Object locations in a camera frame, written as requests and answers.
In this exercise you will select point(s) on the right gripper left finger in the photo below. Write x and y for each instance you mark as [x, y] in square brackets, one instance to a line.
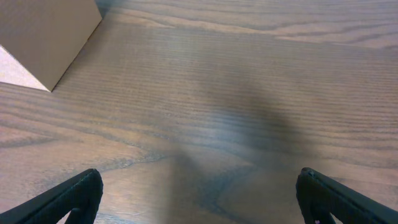
[78, 198]

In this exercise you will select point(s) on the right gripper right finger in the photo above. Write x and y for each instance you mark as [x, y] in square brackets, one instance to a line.
[322, 200]

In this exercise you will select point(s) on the open cardboard box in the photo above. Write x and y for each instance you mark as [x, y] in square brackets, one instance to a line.
[41, 38]

